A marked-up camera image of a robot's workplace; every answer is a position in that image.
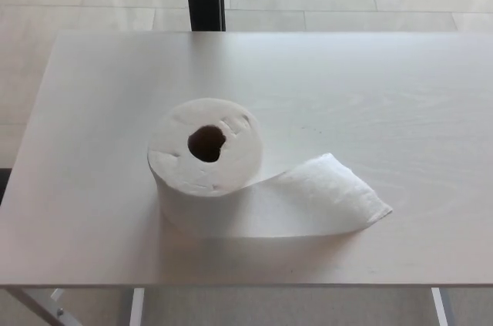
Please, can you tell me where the white toilet paper roll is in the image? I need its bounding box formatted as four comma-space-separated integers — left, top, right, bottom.
146, 97, 394, 239

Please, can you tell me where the grey metal table leg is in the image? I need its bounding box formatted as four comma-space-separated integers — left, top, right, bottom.
0, 285, 65, 326

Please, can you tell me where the white table leg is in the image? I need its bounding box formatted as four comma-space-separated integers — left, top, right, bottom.
431, 286, 450, 326
128, 287, 146, 326

